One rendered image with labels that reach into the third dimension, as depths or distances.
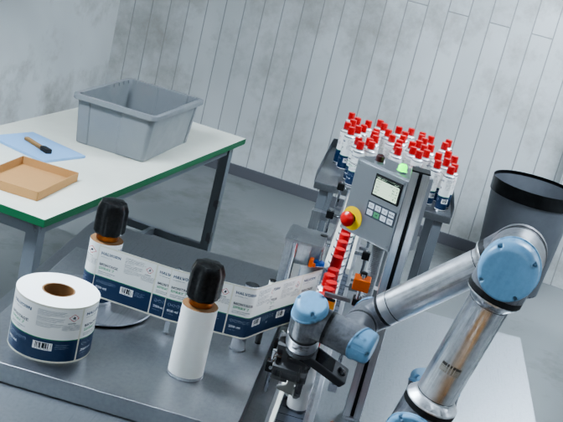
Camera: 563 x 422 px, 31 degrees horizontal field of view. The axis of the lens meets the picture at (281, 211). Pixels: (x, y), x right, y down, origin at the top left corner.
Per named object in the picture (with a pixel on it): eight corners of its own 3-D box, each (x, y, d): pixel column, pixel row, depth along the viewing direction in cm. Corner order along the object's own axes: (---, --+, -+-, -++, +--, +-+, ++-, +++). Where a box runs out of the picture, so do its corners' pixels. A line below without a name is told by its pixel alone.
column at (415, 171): (343, 409, 263) (412, 165, 243) (360, 414, 262) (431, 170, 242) (342, 418, 258) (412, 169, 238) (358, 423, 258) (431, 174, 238)
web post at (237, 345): (229, 342, 273) (245, 279, 267) (246, 347, 273) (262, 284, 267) (226, 349, 268) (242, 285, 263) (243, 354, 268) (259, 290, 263)
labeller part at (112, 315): (61, 269, 293) (62, 265, 293) (163, 297, 291) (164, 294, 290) (18, 307, 264) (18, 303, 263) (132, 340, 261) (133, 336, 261)
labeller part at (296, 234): (291, 225, 296) (291, 223, 296) (328, 236, 295) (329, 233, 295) (284, 239, 283) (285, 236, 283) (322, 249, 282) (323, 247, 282)
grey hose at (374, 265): (355, 304, 267) (376, 230, 260) (369, 308, 266) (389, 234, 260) (354, 309, 263) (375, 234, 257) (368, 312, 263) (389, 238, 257)
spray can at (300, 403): (290, 399, 250) (309, 325, 244) (309, 407, 249) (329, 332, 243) (281, 407, 246) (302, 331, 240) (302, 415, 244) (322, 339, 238)
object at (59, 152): (32, 134, 442) (33, 131, 442) (85, 158, 427) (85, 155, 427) (-11, 137, 422) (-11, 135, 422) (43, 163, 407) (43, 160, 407)
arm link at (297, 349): (324, 323, 227) (316, 352, 221) (321, 335, 230) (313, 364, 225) (291, 314, 227) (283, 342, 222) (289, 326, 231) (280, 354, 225)
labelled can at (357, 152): (357, 186, 456) (368, 142, 450) (353, 187, 451) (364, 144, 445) (346, 182, 458) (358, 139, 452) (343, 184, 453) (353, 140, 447)
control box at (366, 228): (362, 224, 262) (381, 155, 257) (414, 250, 252) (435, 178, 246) (337, 228, 255) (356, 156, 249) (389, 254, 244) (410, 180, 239)
